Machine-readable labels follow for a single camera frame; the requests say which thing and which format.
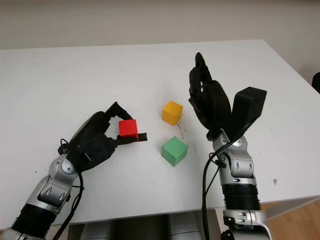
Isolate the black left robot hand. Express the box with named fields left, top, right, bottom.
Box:
left=71, top=101, right=140, bottom=149

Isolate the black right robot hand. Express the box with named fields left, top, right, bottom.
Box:
left=188, top=51, right=233, bottom=137

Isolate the red wooden cube block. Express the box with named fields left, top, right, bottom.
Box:
left=118, top=119, right=140, bottom=140

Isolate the yellow wooden cube block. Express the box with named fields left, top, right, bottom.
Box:
left=161, top=100, right=184, bottom=126

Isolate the green wooden cube block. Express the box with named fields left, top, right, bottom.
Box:
left=161, top=136, right=189, bottom=167

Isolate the grey left robot thigh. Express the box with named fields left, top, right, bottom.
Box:
left=79, top=216, right=120, bottom=240

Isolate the grey robot thigh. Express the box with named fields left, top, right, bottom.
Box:
left=79, top=216, right=120, bottom=240
left=167, top=212, right=201, bottom=240

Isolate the black chair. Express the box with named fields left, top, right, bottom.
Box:
left=311, top=72, right=320, bottom=95

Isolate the grey right robot thigh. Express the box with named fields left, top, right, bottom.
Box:
left=167, top=212, right=201, bottom=240

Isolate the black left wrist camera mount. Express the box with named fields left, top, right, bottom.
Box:
left=66, top=134, right=119, bottom=174

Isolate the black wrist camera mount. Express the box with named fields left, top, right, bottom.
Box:
left=226, top=86, right=268, bottom=143
left=66, top=134, right=119, bottom=174

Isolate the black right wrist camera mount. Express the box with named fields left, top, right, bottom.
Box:
left=226, top=86, right=268, bottom=143

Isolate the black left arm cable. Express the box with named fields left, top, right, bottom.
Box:
left=53, top=138, right=85, bottom=240

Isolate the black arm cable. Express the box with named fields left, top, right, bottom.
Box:
left=53, top=138, right=85, bottom=240
left=201, top=136, right=247, bottom=240

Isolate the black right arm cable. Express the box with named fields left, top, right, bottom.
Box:
left=201, top=136, right=247, bottom=240

